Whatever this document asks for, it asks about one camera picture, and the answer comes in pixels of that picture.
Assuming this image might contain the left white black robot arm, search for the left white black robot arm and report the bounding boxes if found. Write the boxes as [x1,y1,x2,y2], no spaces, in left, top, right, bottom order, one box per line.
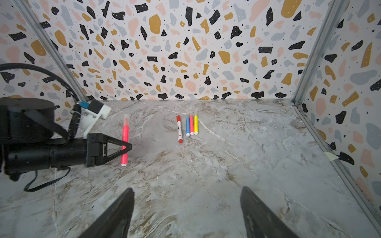
[1,98,132,181]

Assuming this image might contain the pink highlighter pen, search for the pink highlighter pen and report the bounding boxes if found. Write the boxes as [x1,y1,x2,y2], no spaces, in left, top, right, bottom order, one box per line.
[189,115,194,135]

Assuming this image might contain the yellow highlighter pen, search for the yellow highlighter pen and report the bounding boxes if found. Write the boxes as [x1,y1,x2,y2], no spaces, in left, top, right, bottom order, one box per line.
[193,115,199,135]

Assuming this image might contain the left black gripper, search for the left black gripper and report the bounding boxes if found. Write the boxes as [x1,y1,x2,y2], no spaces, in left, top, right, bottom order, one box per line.
[48,133,133,168]

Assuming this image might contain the red pink marker pen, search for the red pink marker pen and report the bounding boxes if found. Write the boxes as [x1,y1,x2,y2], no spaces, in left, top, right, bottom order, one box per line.
[121,114,129,167]

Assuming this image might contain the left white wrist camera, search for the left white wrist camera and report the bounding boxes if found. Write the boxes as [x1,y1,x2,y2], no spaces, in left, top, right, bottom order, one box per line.
[79,99,111,139]

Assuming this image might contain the black corrugated cable conduit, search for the black corrugated cable conduit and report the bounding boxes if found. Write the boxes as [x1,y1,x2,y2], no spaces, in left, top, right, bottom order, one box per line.
[0,62,82,142]

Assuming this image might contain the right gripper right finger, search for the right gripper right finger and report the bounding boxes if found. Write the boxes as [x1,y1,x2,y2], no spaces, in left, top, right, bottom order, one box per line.
[240,186,298,238]

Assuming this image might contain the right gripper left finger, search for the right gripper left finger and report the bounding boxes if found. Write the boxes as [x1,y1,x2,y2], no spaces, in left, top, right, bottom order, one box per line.
[80,188,135,238]

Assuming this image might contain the thin white red pen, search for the thin white red pen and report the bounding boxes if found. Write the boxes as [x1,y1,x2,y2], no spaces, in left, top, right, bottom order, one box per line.
[177,115,183,144]

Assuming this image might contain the blue pen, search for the blue pen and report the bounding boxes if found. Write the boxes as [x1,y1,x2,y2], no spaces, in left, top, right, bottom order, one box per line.
[186,117,191,137]

